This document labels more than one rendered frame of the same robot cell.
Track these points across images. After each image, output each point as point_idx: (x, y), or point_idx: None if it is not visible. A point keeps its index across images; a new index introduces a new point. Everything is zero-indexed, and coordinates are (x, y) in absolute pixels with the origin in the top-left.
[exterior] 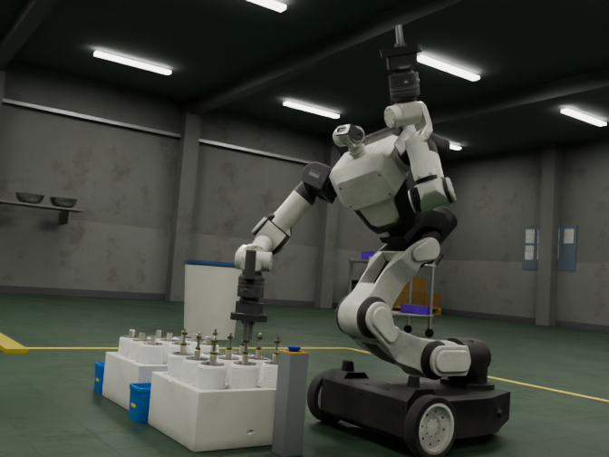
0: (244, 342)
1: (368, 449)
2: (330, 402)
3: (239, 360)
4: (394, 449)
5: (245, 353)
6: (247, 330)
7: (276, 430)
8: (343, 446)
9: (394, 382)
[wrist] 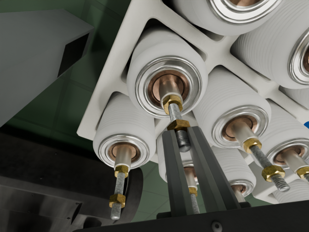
0: (186, 121)
1: (33, 115)
2: (107, 174)
3: (208, 131)
4: (20, 131)
5: (170, 97)
6: (179, 161)
7: (72, 24)
8: (57, 107)
9: (66, 229)
